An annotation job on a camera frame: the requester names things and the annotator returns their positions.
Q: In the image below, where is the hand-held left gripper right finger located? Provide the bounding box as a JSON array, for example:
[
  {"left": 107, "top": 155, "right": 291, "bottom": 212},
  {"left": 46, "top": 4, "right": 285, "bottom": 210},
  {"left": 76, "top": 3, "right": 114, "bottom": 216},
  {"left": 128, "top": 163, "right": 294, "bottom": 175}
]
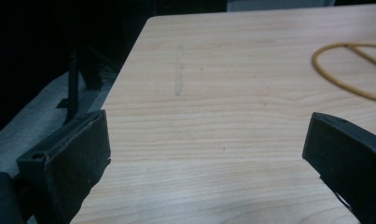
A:
[{"left": 301, "top": 112, "right": 376, "bottom": 224}]

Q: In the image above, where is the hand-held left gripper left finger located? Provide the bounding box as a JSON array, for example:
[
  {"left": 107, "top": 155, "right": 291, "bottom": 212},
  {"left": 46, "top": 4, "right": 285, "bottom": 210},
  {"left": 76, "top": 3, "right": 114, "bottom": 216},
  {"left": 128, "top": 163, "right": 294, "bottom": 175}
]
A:
[{"left": 16, "top": 108, "right": 112, "bottom": 224}]

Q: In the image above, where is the black metal stand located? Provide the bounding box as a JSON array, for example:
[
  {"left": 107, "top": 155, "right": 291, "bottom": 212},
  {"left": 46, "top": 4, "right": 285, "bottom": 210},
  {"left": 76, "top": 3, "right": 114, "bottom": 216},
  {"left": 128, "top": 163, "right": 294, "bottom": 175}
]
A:
[{"left": 55, "top": 48, "right": 104, "bottom": 125}]

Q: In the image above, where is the yellow rubber band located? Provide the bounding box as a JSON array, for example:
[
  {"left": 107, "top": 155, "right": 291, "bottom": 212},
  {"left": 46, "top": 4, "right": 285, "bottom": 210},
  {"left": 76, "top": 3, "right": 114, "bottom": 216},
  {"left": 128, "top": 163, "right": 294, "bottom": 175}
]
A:
[{"left": 312, "top": 42, "right": 376, "bottom": 105}]

